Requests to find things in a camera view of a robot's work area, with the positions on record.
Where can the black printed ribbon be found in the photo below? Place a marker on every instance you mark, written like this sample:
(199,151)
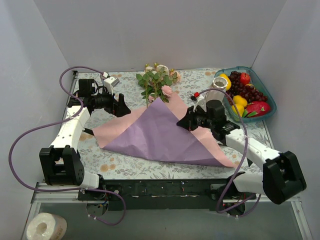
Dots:
(88,131)

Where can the yellow lemon lower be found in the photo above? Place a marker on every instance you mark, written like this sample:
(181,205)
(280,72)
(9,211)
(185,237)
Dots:
(238,109)

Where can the dark purple grape bunch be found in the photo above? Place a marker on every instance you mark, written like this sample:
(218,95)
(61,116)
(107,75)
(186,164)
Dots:
(249,91)

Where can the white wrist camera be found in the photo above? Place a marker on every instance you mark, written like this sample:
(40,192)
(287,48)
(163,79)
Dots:
(199,102)
(110,83)

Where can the yellow lemon upper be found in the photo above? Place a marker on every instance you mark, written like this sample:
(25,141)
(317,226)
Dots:
(239,100)

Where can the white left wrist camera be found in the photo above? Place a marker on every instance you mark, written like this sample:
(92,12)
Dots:
(110,83)

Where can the white ribbed ceramic vase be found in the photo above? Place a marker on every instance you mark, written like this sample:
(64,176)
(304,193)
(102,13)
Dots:
(219,85)

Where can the yellow pepper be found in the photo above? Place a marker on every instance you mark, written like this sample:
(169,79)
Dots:
(229,84)

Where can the floral patterned table mat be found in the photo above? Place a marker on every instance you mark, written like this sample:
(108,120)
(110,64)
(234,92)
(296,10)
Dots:
(152,134)

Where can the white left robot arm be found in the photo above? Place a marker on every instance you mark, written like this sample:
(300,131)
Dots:
(61,162)

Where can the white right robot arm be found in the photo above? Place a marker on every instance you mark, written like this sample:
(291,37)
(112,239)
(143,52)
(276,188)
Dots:
(281,177)

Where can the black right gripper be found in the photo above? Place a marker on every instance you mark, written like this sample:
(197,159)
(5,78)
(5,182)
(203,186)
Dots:
(191,120)

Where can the yellow lemon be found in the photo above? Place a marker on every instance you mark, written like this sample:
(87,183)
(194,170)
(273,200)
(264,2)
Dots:
(239,100)
(238,109)

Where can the pink rose flower bunch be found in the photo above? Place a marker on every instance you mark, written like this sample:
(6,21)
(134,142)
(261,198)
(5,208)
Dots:
(156,81)

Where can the purple wrapping paper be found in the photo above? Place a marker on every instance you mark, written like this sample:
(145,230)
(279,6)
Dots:
(155,136)

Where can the pink wrapping paper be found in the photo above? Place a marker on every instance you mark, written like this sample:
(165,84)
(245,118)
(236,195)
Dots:
(179,108)

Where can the red apple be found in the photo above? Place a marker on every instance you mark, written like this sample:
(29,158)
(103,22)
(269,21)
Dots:
(245,78)

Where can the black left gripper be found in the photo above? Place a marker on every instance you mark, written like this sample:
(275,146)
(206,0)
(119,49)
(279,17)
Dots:
(116,105)

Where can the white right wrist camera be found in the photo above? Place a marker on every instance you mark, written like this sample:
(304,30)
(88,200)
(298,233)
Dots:
(199,102)

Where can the teal plastic fruit tray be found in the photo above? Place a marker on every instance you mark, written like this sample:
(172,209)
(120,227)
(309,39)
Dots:
(255,80)

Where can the pink dragon fruit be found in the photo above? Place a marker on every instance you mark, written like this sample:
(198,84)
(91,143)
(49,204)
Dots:
(256,109)

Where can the white toilet paper roll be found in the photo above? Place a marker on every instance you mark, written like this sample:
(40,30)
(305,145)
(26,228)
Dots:
(46,226)

